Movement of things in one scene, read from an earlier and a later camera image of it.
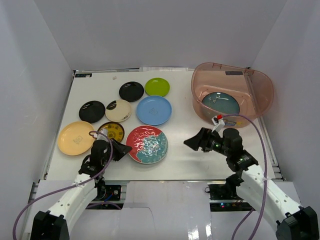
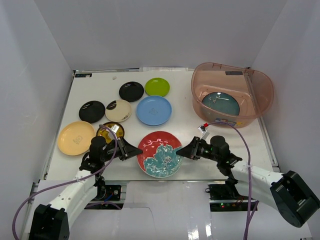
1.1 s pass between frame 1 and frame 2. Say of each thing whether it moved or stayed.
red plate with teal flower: moved
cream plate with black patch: stayed
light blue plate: stayed
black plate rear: stayed
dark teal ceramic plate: stayed
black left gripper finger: moved
